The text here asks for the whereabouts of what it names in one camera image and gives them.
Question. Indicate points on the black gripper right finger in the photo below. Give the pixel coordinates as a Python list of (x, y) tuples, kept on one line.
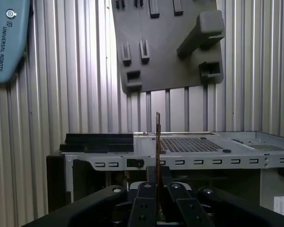
[(187, 210)]

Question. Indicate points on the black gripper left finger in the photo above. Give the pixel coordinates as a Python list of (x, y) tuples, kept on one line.
[(144, 208)]

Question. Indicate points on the green RAM stick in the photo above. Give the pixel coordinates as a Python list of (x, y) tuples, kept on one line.
[(158, 146)]

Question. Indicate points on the grey plastic parts rack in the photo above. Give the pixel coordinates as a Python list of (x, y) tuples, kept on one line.
[(165, 59)]

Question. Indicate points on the grey metal PC case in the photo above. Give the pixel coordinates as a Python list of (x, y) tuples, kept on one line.
[(227, 142)]

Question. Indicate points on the pale blue teach pendant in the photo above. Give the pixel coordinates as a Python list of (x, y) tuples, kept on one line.
[(11, 47)]

